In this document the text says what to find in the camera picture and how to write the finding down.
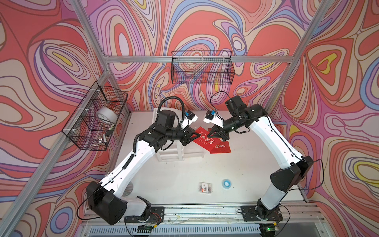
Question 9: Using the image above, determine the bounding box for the red postcard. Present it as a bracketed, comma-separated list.
[210, 141, 232, 154]
[194, 127, 222, 152]

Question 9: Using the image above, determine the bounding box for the white plastic drawer organizer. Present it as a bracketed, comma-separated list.
[153, 107, 190, 163]

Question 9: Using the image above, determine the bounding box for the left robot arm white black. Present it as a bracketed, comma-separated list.
[86, 110, 200, 225]

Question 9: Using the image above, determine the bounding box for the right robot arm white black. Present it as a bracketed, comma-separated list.
[204, 96, 314, 221]

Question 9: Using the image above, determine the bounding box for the blue tape roll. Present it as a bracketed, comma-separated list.
[222, 179, 232, 190]

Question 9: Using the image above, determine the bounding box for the white tape roll in basket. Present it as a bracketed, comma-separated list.
[96, 107, 118, 123]

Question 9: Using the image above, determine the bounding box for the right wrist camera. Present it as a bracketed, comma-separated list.
[203, 110, 224, 128]

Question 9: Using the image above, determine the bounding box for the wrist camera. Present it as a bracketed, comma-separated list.
[180, 110, 198, 130]
[203, 110, 224, 128]

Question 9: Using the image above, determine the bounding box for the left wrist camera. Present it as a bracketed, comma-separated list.
[180, 110, 198, 130]

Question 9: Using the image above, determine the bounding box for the black wire basket back wall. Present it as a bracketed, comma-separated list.
[171, 49, 235, 85]

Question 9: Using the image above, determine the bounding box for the black wire basket wall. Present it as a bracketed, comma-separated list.
[62, 82, 128, 151]
[171, 49, 235, 85]

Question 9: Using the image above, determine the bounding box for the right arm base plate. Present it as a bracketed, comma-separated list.
[237, 205, 283, 223]

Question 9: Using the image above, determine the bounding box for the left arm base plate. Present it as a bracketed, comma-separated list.
[123, 206, 165, 224]

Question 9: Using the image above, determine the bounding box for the black wire basket left wall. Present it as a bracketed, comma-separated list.
[62, 82, 128, 151]

